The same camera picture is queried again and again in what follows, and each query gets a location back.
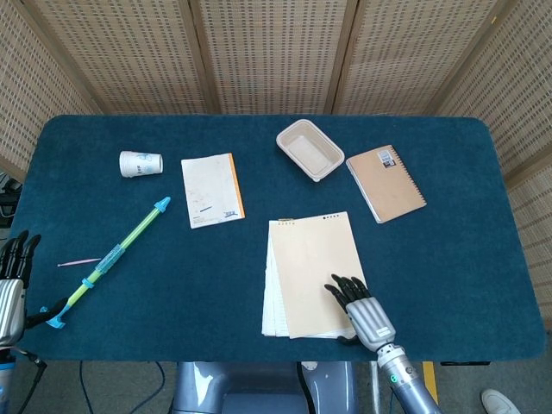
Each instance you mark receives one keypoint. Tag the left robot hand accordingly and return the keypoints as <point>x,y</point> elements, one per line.
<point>10,306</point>

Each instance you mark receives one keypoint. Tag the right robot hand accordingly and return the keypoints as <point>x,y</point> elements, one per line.
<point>371,319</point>

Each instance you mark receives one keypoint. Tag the yellow cover spiral notepad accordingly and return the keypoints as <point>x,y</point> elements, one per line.
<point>310,267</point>

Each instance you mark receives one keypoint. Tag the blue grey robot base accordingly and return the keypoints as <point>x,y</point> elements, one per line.
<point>202,388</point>

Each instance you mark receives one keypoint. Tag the brown spiral notebook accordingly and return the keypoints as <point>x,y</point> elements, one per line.
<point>386,185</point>

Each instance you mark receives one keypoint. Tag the dark blue tablecloth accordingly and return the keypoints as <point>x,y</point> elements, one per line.
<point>431,280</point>

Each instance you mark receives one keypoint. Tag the thin pink stick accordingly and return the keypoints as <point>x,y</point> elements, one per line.
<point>77,262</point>

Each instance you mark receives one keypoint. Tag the black equipment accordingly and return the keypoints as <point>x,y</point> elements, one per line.
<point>8,202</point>

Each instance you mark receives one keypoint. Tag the green blue toy water pump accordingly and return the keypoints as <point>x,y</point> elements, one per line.
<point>116,250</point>

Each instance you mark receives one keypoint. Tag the white shoe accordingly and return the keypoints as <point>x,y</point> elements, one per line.
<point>498,402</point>

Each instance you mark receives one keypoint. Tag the beige plastic food container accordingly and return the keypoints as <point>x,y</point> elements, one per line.
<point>308,148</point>

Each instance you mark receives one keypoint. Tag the white paper cup stack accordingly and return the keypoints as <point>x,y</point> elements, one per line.
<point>140,164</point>

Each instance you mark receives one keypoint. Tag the white notepad orange spine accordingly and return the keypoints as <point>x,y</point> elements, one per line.
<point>211,190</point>

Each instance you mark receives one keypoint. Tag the woven bamboo screen panel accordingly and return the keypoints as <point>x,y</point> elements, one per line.
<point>129,56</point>
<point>401,56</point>
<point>26,86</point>
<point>526,108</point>
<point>276,56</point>

